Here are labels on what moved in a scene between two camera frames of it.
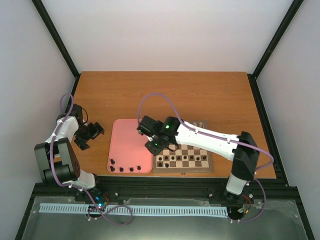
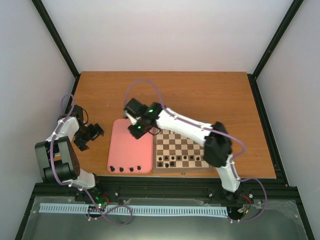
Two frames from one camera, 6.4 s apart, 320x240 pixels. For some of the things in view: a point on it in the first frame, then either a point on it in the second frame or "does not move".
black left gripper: (81, 142) does not move
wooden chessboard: (186, 158) does not move
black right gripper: (155, 151) -> (136, 135)
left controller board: (101, 199) does not move
